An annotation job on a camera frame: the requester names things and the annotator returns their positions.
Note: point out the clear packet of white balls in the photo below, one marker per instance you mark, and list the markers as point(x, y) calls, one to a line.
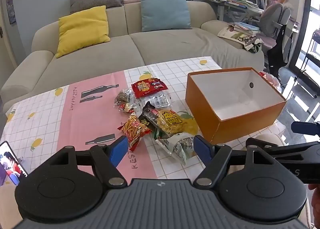
point(160, 100)

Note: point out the cluttered desk with books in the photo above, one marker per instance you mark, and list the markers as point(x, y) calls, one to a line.
point(237, 1)

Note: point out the light blue pillow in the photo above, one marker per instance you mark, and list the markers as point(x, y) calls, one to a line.
point(165, 11)

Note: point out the yellow pillow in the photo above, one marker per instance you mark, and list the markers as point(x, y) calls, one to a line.
point(82, 29)

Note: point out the pink trash bin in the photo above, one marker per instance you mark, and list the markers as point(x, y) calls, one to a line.
point(271, 79)

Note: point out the red cartoon snack packet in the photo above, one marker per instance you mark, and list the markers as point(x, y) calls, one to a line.
point(148, 86)

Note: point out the red stick snack packet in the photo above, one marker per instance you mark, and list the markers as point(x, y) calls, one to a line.
point(133, 129)

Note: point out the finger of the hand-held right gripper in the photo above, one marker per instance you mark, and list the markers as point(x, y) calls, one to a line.
point(305, 128)
point(262, 144)

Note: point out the pink roll cushion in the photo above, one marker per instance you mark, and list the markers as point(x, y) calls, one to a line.
point(131, 0)

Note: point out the pink white lemon tablecloth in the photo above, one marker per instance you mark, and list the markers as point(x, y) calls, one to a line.
point(87, 109)

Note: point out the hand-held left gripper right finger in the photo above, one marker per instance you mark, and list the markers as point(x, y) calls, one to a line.
point(202, 150)

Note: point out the stack of books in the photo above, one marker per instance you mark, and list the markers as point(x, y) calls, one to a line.
point(246, 28)

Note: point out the clear bag of green candies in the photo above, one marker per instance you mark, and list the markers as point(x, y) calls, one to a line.
point(122, 97)

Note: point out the black garment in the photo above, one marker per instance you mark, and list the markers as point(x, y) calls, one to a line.
point(278, 51)

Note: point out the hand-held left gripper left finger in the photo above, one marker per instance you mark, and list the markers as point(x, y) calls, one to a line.
point(119, 150)

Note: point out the yellow puffed snack bag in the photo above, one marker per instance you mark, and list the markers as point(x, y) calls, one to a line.
point(172, 122)

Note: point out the orange cardboard box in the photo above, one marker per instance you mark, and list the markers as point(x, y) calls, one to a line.
point(202, 101)

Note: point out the white green snack bag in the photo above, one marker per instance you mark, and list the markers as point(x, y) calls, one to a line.
point(175, 147)

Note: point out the grey desk chair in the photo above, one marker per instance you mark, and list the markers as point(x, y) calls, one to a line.
point(272, 18)

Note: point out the small mixed candy packet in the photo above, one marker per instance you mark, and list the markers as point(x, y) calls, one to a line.
point(127, 108)

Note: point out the black green snack packet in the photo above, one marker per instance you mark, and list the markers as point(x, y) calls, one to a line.
point(144, 122)

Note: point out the person's right hand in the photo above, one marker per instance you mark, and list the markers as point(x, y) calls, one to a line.
point(316, 201)

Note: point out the wall poster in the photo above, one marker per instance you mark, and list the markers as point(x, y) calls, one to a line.
point(11, 6)

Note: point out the black metal rack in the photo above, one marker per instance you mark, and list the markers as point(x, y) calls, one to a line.
point(311, 56)

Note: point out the smartphone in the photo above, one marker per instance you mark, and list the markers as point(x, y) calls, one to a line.
point(12, 164)

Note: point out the beige sofa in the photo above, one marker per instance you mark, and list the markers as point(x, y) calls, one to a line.
point(162, 44)

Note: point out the tablet screen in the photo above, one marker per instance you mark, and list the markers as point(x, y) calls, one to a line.
point(260, 3)

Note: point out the white study desk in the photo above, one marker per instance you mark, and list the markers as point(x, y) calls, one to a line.
point(235, 13)

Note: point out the beige stool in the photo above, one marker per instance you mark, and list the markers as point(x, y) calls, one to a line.
point(268, 139)

